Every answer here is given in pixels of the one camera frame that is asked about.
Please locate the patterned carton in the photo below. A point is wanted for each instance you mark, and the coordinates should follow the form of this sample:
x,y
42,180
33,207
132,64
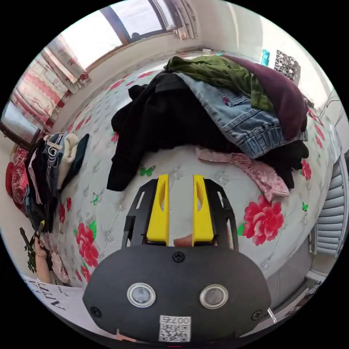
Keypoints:
x,y
286,64

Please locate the dark wooden framed mirror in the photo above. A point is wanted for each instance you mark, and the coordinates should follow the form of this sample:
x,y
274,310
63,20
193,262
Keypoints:
x,y
16,122

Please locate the grey radiator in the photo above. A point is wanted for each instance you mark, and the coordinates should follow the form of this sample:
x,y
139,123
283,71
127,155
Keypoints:
x,y
332,212

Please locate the person's body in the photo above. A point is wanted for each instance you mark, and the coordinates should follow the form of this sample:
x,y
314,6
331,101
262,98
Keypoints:
x,y
54,302

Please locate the stack of folded clothes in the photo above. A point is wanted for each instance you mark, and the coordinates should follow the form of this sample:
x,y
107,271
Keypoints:
x,y
46,169

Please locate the window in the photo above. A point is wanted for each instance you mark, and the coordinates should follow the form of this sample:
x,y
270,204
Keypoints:
x,y
90,41

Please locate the red patterned cushion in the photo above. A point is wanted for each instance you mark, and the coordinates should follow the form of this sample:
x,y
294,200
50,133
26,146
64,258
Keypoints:
x,y
17,180

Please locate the person's left hand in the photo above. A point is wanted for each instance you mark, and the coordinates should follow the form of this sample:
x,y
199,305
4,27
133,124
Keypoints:
x,y
41,248

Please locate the pink floral curtain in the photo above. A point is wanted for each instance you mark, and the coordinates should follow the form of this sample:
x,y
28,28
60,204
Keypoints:
x,y
188,19
35,87

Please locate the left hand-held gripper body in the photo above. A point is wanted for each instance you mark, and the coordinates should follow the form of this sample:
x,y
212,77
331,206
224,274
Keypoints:
x,y
27,240

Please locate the bed with floral sheet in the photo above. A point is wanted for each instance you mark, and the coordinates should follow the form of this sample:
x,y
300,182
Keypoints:
x,y
180,163

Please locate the person's right hand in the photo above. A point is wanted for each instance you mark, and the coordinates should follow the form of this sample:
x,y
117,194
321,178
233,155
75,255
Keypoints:
x,y
182,242

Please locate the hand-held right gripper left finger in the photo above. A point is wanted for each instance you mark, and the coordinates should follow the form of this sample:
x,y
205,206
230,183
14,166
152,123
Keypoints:
x,y
158,215

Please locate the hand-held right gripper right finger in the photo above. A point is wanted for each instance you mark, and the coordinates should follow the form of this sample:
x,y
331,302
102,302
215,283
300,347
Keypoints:
x,y
203,218

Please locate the heap of unfolded clothes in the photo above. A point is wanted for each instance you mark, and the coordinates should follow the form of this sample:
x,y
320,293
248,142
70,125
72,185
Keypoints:
x,y
163,122

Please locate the person's left forearm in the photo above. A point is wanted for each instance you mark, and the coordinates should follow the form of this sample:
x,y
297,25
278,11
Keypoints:
x,y
45,270

